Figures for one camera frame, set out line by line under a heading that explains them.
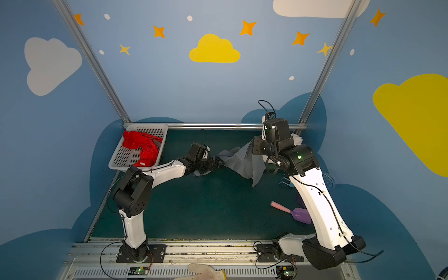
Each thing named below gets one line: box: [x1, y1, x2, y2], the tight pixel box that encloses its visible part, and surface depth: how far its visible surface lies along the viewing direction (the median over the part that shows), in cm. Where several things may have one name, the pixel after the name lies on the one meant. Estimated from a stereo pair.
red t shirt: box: [121, 130, 163, 167], surface depth 104 cm
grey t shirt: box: [217, 139, 266, 188], surface depth 87 cm
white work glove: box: [173, 263, 227, 280], surface depth 71 cm
